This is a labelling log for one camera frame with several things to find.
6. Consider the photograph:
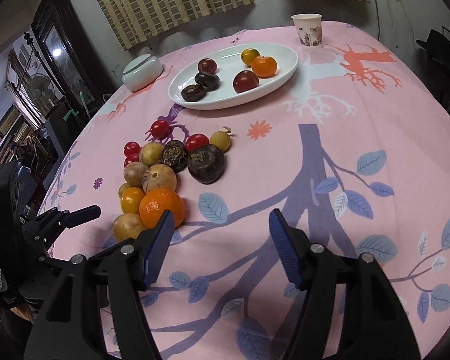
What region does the pink patterned tablecloth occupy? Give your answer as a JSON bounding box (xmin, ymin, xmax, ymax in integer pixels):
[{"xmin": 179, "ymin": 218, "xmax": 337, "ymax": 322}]
[{"xmin": 43, "ymin": 22, "xmax": 450, "ymax": 359}]

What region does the orange tangerine front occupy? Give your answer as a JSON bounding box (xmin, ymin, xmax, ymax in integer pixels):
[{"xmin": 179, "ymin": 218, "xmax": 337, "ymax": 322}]
[{"xmin": 139, "ymin": 189, "xmax": 186, "ymax": 228}]

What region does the white lidded ceramic jar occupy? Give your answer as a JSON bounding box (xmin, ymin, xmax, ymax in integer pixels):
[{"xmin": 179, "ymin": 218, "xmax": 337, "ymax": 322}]
[{"xmin": 122, "ymin": 54, "xmax": 163, "ymax": 92}]

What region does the white oval plate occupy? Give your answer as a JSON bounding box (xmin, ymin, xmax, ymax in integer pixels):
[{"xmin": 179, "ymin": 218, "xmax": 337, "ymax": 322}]
[{"xmin": 168, "ymin": 42, "xmax": 299, "ymax": 111}]

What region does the small yellow tomato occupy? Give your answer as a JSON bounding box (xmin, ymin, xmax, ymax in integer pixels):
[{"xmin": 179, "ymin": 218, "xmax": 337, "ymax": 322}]
[{"xmin": 120, "ymin": 187, "xmax": 145, "ymax": 214}]

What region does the small green longan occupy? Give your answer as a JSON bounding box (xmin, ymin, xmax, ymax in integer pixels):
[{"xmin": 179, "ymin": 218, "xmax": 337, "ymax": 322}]
[{"xmin": 118, "ymin": 183, "xmax": 131, "ymax": 197}]

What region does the tan round fruit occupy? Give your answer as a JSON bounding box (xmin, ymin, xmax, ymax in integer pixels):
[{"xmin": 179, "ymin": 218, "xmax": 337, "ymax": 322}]
[{"xmin": 123, "ymin": 162, "xmax": 149, "ymax": 188}]

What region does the small longan with stem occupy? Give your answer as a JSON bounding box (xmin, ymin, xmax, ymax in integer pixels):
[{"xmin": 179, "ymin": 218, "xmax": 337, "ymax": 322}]
[{"xmin": 209, "ymin": 127, "xmax": 232, "ymax": 153}]

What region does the large yellow passion fruit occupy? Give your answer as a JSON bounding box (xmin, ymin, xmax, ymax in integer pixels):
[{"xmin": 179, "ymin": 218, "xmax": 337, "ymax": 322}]
[{"xmin": 113, "ymin": 213, "xmax": 149, "ymax": 242}]

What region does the orange tangerine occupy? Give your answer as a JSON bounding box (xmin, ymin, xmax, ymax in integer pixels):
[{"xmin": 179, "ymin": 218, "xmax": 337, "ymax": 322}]
[
  {"xmin": 251, "ymin": 56, "xmax": 278, "ymax": 78},
  {"xmin": 139, "ymin": 189, "xmax": 186, "ymax": 228}
]

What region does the dark purple mangosteen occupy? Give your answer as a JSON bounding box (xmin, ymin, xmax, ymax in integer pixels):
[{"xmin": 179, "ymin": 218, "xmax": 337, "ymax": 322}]
[{"xmin": 187, "ymin": 144, "xmax": 225, "ymax": 185}]

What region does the red cherry tomato hidden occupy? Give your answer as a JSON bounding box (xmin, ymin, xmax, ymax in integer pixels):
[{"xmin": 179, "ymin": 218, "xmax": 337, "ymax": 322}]
[{"xmin": 123, "ymin": 153, "xmax": 139, "ymax": 167}]

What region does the yellowish round fruit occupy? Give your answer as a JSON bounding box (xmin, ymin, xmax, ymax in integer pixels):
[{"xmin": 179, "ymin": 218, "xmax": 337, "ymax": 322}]
[{"xmin": 139, "ymin": 142, "xmax": 164, "ymax": 167}]

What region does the large dark red plum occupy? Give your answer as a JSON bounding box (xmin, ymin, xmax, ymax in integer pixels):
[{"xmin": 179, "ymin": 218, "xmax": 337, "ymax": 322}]
[{"xmin": 232, "ymin": 70, "xmax": 259, "ymax": 94}]

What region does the patterned paper cup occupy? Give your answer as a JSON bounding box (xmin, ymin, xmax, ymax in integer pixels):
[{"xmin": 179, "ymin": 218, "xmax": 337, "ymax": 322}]
[{"xmin": 291, "ymin": 13, "xmax": 323, "ymax": 48}]

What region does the dark wooden cabinet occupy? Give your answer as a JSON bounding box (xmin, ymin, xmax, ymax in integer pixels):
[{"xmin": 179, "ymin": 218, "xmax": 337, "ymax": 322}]
[{"xmin": 31, "ymin": 0, "xmax": 115, "ymax": 122}]

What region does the green yellow tomato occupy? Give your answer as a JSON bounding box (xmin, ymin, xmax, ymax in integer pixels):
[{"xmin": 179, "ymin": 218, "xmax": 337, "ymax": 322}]
[{"xmin": 241, "ymin": 48, "xmax": 260, "ymax": 67}]

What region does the red cherry tomato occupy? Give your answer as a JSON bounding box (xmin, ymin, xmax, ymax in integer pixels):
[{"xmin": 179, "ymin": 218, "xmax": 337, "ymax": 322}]
[
  {"xmin": 185, "ymin": 133, "xmax": 209, "ymax": 153},
  {"xmin": 150, "ymin": 119, "xmax": 170, "ymax": 141},
  {"xmin": 123, "ymin": 141, "xmax": 141, "ymax": 157}
]

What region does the black hat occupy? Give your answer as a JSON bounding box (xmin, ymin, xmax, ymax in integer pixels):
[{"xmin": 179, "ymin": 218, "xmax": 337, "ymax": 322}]
[{"xmin": 415, "ymin": 29, "xmax": 450, "ymax": 60}]

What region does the speckled tan passion fruit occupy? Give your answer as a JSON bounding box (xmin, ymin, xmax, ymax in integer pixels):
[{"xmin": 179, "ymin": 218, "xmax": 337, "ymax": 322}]
[{"xmin": 142, "ymin": 164, "xmax": 177, "ymax": 194}]

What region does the small dark red plum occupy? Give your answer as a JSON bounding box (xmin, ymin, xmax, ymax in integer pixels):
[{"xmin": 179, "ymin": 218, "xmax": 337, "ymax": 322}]
[{"xmin": 197, "ymin": 58, "xmax": 218, "ymax": 74}]

